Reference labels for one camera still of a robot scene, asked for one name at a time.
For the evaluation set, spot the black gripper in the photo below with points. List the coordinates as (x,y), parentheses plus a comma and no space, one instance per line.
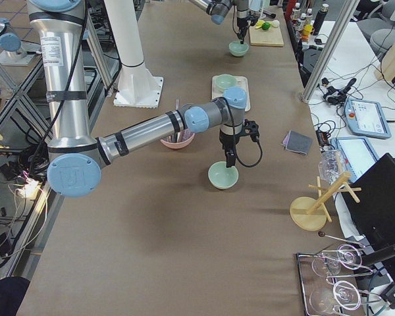
(227,142)
(240,24)

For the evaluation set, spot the green bowl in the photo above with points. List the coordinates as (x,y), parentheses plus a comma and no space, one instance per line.
(238,49)
(221,176)
(224,82)

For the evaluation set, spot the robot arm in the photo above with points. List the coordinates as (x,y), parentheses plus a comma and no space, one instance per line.
(77,154)
(219,9)

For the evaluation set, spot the green lime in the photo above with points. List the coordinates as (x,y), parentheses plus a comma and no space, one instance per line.
(265,26)

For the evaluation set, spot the bamboo cutting board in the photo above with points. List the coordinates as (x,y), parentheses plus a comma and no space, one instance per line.
(270,38)

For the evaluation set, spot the white garlic bulb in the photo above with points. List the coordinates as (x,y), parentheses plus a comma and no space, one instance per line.
(275,23)

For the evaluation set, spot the green bowl on tray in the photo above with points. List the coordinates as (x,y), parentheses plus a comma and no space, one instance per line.
(224,82)

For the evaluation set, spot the pink bowl with ice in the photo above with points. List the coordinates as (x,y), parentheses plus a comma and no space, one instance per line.
(178,140)

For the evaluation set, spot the grey folded cloth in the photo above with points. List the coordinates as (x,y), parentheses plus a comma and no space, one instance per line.
(297,143)

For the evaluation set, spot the wooden mug tree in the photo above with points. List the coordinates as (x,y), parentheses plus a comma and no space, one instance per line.
(312,214)

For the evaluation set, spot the blue teach pendant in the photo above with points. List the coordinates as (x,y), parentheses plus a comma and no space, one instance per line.
(366,118)
(359,154)

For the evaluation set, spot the black monitor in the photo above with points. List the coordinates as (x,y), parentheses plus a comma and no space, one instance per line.
(374,215)

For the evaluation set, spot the wine glass rack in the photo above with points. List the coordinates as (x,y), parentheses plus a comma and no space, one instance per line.
(328,281)

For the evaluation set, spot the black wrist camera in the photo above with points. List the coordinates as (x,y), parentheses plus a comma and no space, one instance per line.
(251,129)

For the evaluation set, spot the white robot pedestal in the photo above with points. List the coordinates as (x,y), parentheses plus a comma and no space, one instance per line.
(137,87)

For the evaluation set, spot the aluminium frame post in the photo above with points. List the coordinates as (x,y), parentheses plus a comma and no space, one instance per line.
(333,39)

